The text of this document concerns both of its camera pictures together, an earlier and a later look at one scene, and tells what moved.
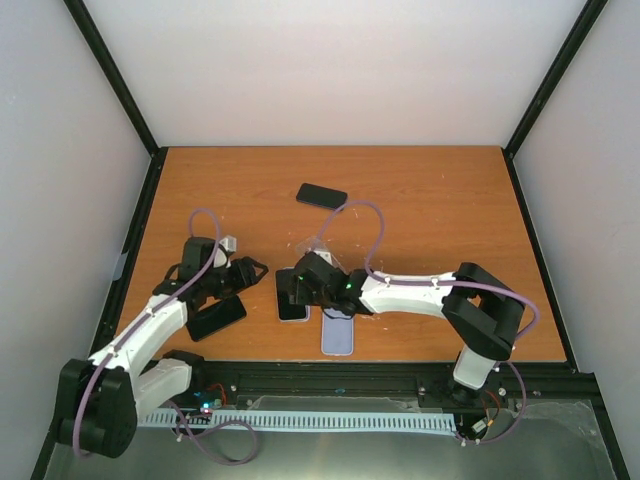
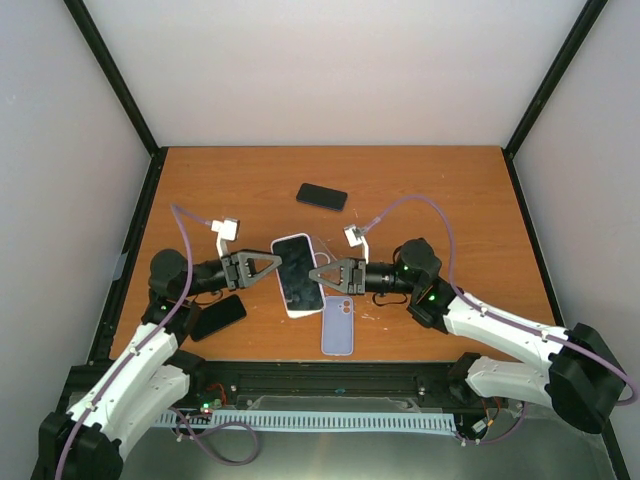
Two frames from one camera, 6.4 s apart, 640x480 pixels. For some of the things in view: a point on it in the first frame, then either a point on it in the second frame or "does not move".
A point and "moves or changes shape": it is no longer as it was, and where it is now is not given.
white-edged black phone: x=285 y=280 moves or changes shape
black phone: x=216 y=317 does not move
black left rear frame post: x=115 y=77 does not move
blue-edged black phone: x=321 y=196 does not move
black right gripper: x=301 y=295 to x=350 y=270
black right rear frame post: x=565 y=54 does not move
